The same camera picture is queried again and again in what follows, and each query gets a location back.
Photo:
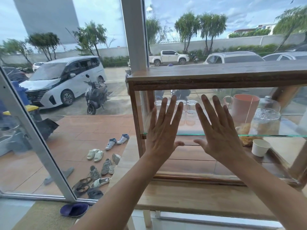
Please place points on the person's right hand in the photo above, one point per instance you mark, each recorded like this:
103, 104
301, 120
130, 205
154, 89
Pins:
220, 143

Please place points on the person's left hand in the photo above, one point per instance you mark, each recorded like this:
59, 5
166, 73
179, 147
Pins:
160, 141

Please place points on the person's left middle finger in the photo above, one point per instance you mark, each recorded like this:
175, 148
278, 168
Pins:
171, 111

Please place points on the person's right thumb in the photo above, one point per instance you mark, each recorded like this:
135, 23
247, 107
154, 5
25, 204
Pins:
200, 144

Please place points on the person's left thumb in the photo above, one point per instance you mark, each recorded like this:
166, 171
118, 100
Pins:
179, 146

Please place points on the person's left little finger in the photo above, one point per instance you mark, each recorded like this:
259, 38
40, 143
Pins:
152, 119

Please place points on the person's right middle finger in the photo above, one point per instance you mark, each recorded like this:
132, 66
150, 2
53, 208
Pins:
209, 111

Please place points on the person's right little finger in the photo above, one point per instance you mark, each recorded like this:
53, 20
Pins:
229, 119

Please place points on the person's right forearm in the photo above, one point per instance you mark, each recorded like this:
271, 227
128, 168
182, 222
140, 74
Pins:
263, 191

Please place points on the person's left forearm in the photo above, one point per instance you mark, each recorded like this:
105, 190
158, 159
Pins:
124, 189

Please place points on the clear drinking glass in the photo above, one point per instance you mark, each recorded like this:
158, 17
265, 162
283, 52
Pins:
191, 105
158, 106
191, 118

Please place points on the pink plastic pitcher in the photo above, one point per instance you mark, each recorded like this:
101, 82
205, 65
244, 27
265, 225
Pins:
242, 107

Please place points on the clear bag of snacks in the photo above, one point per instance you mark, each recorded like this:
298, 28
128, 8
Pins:
244, 131

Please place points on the clear glass jar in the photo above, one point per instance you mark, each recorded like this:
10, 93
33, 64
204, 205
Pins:
266, 120

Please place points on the wooden glass display cabinet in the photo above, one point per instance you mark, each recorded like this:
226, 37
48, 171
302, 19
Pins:
215, 74

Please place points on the white paper cup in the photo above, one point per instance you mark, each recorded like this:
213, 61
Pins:
261, 148

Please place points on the white pickup truck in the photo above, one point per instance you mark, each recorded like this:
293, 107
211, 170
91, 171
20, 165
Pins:
168, 57

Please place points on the wooden table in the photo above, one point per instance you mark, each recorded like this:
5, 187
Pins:
191, 198

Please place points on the small black motorcycle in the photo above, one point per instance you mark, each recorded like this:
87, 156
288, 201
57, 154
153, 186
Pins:
194, 58

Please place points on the white suv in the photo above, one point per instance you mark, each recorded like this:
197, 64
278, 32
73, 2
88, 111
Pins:
235, 57

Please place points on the dark grey scooter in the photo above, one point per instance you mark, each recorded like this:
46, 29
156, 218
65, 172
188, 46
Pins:
96, 95

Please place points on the scattered group of shoes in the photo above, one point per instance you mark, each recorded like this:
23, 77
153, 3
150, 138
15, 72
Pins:
105, 166

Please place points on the green hedge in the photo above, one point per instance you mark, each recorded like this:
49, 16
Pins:
115, 61

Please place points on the silver car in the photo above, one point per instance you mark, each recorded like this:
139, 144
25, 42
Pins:
283, 56

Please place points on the row of trees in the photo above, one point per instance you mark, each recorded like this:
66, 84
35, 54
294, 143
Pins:
187, 23

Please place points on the white house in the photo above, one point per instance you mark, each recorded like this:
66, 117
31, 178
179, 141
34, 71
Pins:
261, 28

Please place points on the white minivan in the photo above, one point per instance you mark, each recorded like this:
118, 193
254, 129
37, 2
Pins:
57, 81

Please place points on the black tarp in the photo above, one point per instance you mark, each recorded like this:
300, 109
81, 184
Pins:
48, 129

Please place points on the purple slipper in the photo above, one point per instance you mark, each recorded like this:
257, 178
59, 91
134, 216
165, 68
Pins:
74, 210

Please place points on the blue bin with yellow lid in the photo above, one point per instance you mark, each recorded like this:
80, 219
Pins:
32, 111

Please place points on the small white car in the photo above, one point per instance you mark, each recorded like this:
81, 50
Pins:
37, 65

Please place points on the grey tall panel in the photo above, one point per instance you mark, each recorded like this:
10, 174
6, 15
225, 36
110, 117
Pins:
48, 19

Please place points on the woven straw mat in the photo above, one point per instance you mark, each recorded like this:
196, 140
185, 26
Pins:
43, 217

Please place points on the grey boundary wall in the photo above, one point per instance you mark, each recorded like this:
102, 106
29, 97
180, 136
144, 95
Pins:
239, 43

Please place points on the white window post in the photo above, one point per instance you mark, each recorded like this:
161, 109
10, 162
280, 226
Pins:
135, 33

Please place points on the grey metal bracket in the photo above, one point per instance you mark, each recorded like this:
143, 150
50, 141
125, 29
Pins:
60, 176

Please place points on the white sliding door frame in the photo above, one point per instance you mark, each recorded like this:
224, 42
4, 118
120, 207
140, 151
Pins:
36, 141

